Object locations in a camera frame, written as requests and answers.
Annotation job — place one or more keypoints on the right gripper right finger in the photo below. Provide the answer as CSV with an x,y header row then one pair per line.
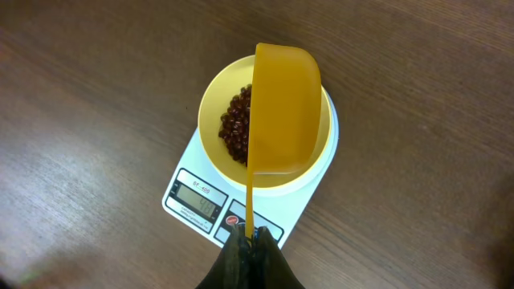
x,y
269,268

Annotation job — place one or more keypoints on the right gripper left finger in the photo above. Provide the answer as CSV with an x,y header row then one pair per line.
x,y
231,269

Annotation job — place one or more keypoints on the yellow measuring scoop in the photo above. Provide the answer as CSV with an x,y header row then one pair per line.
x,y
284,115

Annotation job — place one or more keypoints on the white digital kitchen scale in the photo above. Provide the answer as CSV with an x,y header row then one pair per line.
x,y
199,197

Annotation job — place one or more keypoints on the red beans in bowl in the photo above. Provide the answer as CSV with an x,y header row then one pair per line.
x,y
236,125

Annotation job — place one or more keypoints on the yellow plastic bowl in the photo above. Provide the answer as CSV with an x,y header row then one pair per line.
x,y
215,103

